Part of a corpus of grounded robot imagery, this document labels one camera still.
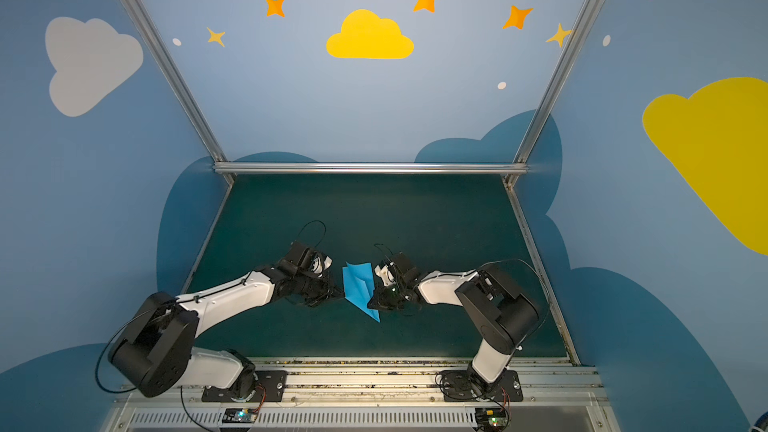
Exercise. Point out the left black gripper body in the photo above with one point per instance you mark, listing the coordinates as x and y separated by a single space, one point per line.
321 287

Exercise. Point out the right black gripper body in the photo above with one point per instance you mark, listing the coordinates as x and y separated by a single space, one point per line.
387 293

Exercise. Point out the blue square paper sheet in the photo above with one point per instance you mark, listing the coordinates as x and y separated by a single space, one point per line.
358 282

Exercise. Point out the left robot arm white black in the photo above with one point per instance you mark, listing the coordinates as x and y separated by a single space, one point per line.
157 350

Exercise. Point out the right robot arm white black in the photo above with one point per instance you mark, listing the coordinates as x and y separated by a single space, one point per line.
494 302

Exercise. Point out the back horizontal aluminium bar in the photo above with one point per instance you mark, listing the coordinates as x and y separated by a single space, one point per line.
368 168

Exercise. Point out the left green circuit board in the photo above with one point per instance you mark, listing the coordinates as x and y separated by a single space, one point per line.
240 416

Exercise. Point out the green circuit board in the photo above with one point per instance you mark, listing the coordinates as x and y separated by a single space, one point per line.
240 416
491 419

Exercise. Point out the right green circuit board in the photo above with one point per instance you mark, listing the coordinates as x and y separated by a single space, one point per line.
491 419

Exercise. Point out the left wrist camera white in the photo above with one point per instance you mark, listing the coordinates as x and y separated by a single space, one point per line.
319 264

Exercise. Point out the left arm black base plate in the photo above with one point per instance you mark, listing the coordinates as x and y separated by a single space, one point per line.
263 386

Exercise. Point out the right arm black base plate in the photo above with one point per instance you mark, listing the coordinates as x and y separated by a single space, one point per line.
456 387

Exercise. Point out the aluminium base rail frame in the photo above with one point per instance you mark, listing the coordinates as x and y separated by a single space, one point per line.
381 395

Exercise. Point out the left slanted aluminium post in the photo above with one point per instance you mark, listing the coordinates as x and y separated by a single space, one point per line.
162 57

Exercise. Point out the slanted aluminium post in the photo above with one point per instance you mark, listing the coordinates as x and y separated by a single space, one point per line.
583 24
162 57

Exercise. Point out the right slanted aluminium post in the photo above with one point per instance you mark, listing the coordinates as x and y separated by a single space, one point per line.
583 24

